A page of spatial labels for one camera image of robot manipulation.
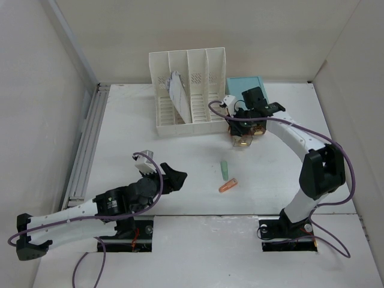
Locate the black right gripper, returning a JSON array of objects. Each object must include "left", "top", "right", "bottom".
[{"left": 226, "top": 106, "right": 254, "bottom": 137}]

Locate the green capsule case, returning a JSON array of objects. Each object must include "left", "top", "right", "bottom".
[{"left": 220, "top": 160, "right": 229, "bottom": 181}]

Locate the teal mini drawer cabinet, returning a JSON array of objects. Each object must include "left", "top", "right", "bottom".
[{"left": 225, "top": 75, "right": 268, "bottom": 137}]

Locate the orange usb stick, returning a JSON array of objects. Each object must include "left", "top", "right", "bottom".
[{"left": 218, "top": 178, "right": 238, "bottom": 193}]

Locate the white paper booklet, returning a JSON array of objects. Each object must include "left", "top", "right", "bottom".
[{"left": 166, "top": 71, "right": 192, "bottom": 124}]

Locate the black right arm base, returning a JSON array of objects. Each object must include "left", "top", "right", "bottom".
[{"left": 257, "top": 211, "right": 317, "bottom": 252}]

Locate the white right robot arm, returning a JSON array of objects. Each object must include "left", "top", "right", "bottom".
[{"left": 223, "top": 87, "right": 346, "bottom": 236}]

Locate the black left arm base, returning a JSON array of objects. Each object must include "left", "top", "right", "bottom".
[{"left": 101, "top": 216, "right": 154, "bottom": 253}]

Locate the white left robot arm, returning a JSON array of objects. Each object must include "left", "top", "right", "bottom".
[{"left": 16, "top": 159, "right": 187, "bottom": 261}]

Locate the white four-slot file organizer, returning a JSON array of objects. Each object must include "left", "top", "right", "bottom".
[{"left": 149, "top": 47, "right": 228, "bottom": 137}]

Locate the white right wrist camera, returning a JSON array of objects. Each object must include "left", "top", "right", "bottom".
[{"left": 220, "top": 95, "right": 238, "bottom": 117}]

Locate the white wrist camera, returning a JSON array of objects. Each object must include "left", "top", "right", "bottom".
[
  {"left": 132, "top": 150, "right": 157, "bottom": 177},
  {"left": 220, "top": 95, "right": 238, "bottom": 117}
]

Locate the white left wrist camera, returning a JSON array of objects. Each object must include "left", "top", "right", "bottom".
[{"left": 132, "top": 150, "right": 157, "bottom": 177}]

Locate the aluminium rail frame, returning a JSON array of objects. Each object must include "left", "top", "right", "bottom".
[{"left": 58, "top": 83, "right": 111, "bottom": 211}]

